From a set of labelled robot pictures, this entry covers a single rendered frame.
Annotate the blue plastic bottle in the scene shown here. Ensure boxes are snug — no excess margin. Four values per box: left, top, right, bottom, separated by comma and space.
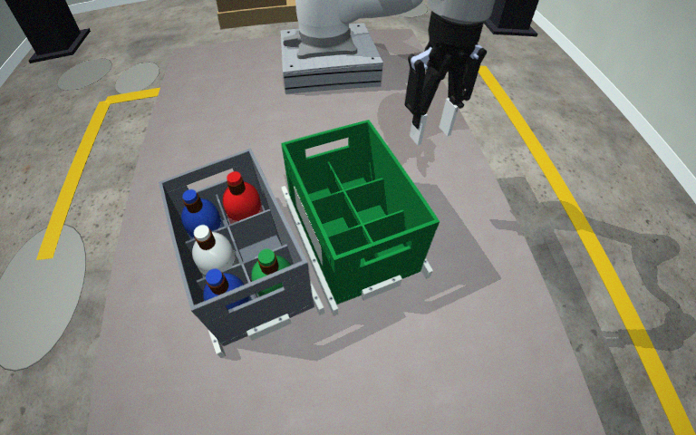
181, 189, 224, 239
203, 269, 252, 310

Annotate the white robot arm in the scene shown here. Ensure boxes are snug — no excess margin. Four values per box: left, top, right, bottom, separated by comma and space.
283, 0, 495, 59

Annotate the red bottle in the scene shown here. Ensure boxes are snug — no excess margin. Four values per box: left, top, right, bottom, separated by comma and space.
223, 171, 264, 224

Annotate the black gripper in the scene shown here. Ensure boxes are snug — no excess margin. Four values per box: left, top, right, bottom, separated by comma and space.
404, 11, 487, 145

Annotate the green plastic crate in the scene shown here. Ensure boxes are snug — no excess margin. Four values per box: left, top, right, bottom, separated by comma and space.
285, 130, 440, 305

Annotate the grey divided crate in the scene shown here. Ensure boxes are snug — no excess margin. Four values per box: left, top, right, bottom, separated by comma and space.
162, 164, 314, 346

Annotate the white bottle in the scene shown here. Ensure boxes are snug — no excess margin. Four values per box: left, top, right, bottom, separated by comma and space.
192, 225, 239, 277

